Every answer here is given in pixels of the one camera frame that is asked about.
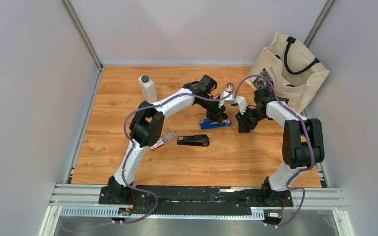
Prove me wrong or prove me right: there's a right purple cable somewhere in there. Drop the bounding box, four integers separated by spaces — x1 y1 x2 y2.
234 74 317 228

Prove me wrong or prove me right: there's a white plastic bottle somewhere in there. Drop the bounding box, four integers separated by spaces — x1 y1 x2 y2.
138 75 158 103

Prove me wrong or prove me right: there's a purple cable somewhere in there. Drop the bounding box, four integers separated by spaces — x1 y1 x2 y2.
234 74 317 228
123 82 236 225

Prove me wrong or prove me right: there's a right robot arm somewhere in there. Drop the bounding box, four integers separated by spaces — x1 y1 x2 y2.
235 88 325 206

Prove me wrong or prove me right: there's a black stapler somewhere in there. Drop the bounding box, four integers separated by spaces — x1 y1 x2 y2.
177 134 210 147

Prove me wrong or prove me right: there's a beige canvas tote bag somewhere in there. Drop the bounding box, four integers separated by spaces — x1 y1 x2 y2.
246 32 329 113

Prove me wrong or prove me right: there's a white slotted cable duct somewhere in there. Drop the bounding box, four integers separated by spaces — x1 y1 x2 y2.
59 206 265 220

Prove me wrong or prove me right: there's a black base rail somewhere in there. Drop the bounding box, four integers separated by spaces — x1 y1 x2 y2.
98 185 293 216

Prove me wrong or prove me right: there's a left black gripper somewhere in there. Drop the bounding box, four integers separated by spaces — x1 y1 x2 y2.
198 94 226 126

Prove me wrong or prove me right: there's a red white staple box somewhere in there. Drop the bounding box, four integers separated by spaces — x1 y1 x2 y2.
150 130 176 150

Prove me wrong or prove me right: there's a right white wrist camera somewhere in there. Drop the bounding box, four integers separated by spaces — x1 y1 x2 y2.
233 96 248 115

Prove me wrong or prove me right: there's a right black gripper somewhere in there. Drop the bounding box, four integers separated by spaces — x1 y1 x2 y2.
235 106 268 134

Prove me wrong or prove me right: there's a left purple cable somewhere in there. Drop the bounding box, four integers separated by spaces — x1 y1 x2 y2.
123 82 236 225

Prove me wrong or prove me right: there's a blue stapler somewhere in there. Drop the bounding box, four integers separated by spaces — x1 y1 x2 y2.
199 119 232 130

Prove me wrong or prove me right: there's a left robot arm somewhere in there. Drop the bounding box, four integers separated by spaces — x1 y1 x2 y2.
99 75 227 204

